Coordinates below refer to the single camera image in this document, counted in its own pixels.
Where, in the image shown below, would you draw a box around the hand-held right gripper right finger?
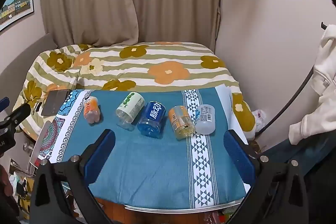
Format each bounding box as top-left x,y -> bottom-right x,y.
223,129 -> 317,224

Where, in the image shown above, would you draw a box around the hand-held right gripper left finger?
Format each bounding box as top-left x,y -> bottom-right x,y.
30,129 -> 116,224

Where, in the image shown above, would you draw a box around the white translucent plastic cup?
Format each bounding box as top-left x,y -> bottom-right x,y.
194,104 -> 216,135

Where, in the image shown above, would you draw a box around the green dotted label plastic cup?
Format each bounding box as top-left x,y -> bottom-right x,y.
115,92 -> 146,131

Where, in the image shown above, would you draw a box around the blue plastic cup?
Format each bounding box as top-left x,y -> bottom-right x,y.
137,101 -> 167,139

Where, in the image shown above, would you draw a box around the yellow orange label plastic cup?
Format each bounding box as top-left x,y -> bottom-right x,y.
168,105 -> 196,141

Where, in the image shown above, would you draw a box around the grey laptop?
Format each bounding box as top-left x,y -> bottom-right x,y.
41,69 -> 81,117

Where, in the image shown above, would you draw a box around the white plastic bag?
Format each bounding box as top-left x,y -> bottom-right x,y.
251,109 -> 267,133

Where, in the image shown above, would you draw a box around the blue patterned tablecloth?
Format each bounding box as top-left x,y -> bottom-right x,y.
30,89 -> 250,210

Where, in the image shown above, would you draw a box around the blue jeans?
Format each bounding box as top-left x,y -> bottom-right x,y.
262,130 -> 336,189

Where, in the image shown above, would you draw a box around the floral striped blanket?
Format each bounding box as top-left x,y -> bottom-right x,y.
14,42 -> 257,141

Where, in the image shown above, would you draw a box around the white hoodie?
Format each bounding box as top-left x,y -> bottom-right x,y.
288,27 -> 336,146

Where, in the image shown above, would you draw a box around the wall socket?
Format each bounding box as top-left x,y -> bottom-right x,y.
9,158 -> 20,175

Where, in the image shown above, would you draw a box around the black curved cable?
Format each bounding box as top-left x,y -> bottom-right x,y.
255,64 -> 315,136

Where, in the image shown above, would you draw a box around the wall poster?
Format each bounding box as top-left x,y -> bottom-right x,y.
0,0 -> 35,32

